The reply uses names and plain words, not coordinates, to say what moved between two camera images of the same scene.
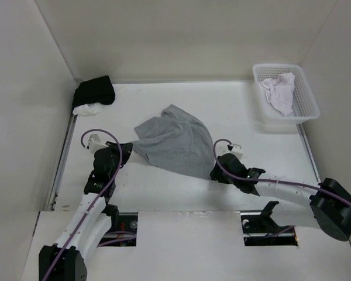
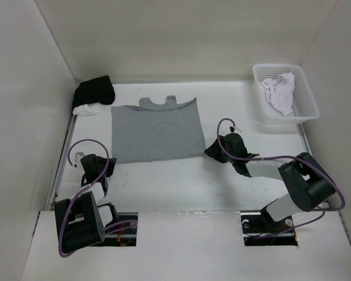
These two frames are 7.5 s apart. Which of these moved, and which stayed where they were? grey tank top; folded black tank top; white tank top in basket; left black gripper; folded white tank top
Moved: grey tank top; left black gripper
Stayed: folded black tank top; folded white tank top; white tank top in basket
